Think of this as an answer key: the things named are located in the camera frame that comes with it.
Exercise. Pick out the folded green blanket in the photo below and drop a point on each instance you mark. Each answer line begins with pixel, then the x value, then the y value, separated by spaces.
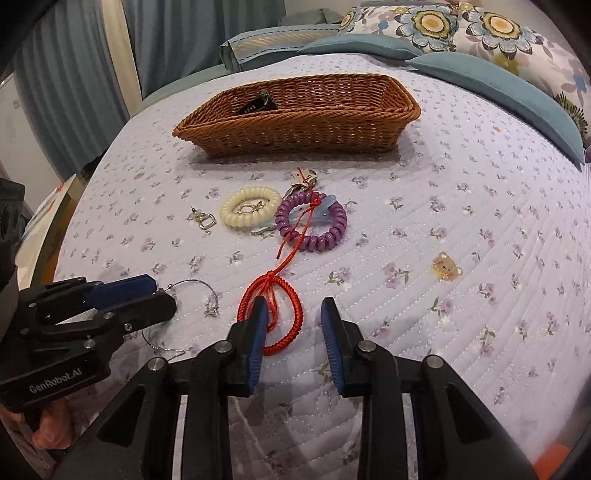
pixel 268 44

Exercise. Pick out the light blue hair clip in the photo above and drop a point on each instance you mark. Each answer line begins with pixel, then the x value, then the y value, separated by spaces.
pixel 325 208

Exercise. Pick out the black hair clip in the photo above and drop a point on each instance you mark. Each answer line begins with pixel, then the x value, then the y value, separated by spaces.
pixel 256 105

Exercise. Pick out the green cloth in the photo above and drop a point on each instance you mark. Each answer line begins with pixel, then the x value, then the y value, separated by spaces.
pixel 318 16

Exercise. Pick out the pink purple blanket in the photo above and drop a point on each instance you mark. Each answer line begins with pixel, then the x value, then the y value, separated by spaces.
pixel 587 154

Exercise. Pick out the person's left hand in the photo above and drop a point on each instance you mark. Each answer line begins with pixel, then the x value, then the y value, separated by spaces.
pixel 51 422

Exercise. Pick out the green bed sheet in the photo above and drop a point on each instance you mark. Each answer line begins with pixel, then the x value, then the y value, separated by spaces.
pixel 184 83

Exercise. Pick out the wooden side table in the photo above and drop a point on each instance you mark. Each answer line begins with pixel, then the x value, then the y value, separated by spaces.
pixel 53 217

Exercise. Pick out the beige curtain strip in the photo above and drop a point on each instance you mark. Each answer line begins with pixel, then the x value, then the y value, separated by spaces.
pixel 121 50

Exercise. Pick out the floral pillow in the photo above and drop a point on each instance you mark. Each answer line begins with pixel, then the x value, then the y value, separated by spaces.
pixel 531 46
pixel 415 23

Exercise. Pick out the small gold charm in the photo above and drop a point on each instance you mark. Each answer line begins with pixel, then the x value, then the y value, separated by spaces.
pixel 251 208

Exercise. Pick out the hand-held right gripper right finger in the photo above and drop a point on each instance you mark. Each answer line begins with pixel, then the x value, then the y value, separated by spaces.
pixel 330 341

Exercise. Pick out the large blue pillow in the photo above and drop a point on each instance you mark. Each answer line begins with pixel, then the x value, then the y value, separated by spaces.
pixel 508 97

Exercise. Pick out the small blue pillow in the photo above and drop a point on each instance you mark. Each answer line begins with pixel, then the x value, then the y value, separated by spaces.
pixel 364 46

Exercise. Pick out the metal keys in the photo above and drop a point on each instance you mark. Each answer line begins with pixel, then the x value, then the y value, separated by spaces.
pixel 304 181

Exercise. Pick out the blue curtain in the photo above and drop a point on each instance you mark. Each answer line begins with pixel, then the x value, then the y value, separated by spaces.
pixel 184 37

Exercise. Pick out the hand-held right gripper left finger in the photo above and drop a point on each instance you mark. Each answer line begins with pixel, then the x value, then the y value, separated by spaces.
pixel 258 341

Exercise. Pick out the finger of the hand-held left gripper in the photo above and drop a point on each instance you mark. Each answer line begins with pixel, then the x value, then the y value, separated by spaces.
pixel 122 287
pixel 143 310

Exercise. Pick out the brown wicker basket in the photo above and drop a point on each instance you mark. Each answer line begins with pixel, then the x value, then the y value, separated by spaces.
pixel 323 124

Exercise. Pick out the gold swivel clasp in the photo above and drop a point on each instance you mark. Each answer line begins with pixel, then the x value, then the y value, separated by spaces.
pixel 206 220

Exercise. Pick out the yellow bear hair clip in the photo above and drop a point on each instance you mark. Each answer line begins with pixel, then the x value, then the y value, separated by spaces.
pixel 445 267

